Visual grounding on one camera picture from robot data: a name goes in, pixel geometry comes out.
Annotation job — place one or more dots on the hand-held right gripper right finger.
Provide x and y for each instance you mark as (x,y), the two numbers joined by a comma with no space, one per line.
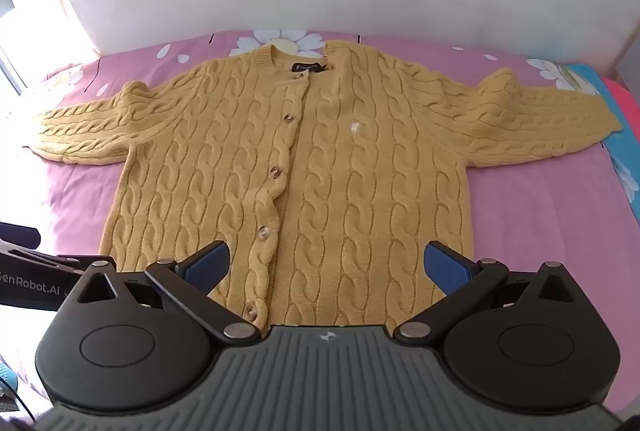
(445,268)

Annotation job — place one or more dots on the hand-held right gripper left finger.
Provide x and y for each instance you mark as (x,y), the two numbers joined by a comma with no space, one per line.
(210,266)

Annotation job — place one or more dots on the pink floral bedsheet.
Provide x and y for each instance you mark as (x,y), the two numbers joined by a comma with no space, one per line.
(525,211)

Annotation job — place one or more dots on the window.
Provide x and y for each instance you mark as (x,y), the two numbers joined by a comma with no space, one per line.
(9,41)

